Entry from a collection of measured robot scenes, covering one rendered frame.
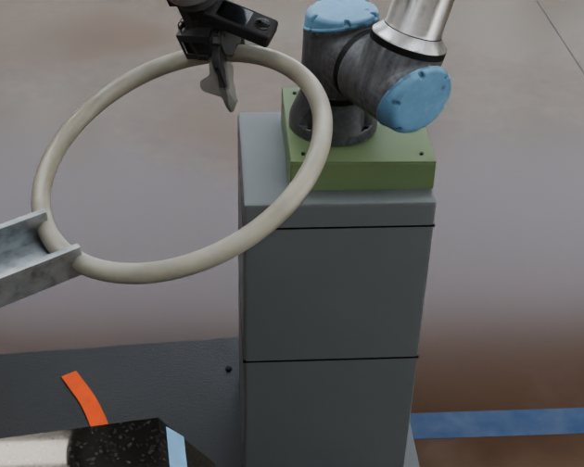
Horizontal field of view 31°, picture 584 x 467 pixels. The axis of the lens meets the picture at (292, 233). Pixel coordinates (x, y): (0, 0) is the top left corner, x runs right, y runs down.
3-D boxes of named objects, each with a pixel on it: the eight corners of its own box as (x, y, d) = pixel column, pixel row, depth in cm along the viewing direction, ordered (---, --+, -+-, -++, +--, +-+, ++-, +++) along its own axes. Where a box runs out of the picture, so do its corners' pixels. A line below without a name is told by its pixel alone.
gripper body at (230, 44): (206, 32, 181) (180, -25, 172) (250, 33, 177) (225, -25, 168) (187, 63, 177) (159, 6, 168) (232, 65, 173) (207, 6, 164)
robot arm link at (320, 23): (342, 58, 232) (349, -18, 221) (392, 92, 221) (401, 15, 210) (285, 76, 225) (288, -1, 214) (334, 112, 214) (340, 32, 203)
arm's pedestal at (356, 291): (221, 368, 301) (215, 100, 252) (395, 363, 305) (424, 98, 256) (223, 506, 260) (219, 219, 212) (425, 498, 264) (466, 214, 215)
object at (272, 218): (136, 347, 143) (127, 335, 141) (-13, 186, 175) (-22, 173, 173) (401, 132, 155) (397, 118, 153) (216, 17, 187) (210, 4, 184)
